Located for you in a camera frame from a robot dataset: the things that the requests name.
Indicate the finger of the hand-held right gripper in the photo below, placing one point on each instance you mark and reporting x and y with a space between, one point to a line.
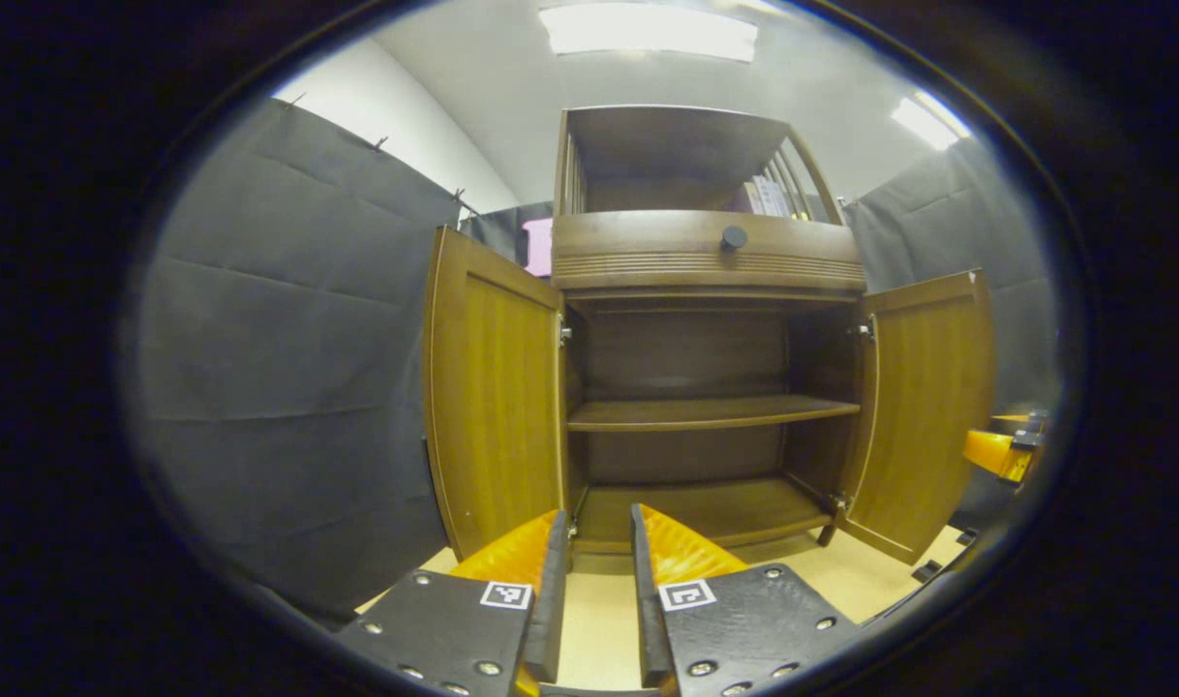
991 453
1025 423

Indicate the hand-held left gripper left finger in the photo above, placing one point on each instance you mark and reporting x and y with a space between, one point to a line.
551 610

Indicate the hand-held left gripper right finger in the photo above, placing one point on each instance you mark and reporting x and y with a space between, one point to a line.
646 620

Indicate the wooden shoe cabinet door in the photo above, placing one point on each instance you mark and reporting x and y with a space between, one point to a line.
498 407
928 407

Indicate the wooden double-door shoe cabinet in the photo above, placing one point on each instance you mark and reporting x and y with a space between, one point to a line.
686 358

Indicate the wooden cabinet drawer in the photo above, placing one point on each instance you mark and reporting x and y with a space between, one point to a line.
648 247

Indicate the small ceiling light panel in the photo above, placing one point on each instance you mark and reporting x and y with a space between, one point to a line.
928 121

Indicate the black round drawer knob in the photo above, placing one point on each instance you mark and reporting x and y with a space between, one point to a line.
734 239

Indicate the white book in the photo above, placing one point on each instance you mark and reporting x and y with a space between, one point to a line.
771 196

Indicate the black backdrop cloth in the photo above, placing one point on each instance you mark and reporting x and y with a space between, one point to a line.
289 339

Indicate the large ceiling light panel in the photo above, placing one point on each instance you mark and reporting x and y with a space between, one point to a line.
648 31

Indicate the small black plastic bracket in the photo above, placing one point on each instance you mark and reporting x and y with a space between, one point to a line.
967 535
926 570

